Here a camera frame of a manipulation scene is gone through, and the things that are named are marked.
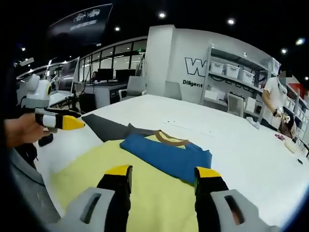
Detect grey office desk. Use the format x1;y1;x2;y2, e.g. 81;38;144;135
84;82;129;110

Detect person's left hand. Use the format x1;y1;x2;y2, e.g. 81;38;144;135
16;113;50;146

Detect black computer tower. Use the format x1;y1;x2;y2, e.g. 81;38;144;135
81;93;98;113

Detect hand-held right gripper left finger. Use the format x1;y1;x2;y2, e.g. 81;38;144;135
52;165;133;232

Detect grey office chair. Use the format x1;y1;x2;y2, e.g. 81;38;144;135
118;76;147;100

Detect large display screen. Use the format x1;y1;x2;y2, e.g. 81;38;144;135
57;57;81;94

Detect grey metal shelving rack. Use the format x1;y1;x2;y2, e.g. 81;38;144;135
201;44;281;121

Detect black computer monitor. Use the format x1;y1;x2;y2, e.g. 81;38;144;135
115;69;137;82
98;69;114;81

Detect yellow garment blue black sleeves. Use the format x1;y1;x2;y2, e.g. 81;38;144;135
49;113;213;232

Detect cream coloured object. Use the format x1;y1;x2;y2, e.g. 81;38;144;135
284;140;298;154

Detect white mesh chair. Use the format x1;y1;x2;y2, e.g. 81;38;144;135
226;93;245;117

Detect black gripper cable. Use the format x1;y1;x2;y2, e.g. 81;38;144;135
16;96;28;108

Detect dark hanging banner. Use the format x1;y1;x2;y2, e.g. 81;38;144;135
48;3;114;45

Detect group of ceiling spotlights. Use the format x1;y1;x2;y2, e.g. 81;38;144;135
114;12;305;54

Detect light grey panel chair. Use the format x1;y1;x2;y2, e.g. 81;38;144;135
165;81;183;101

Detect white cloth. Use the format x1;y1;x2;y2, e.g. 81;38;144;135
246;116;261;129

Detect row of white storage bins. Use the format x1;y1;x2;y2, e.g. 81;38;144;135
210;60;255;84

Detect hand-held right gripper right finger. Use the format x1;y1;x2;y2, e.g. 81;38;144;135
194;166;273;232

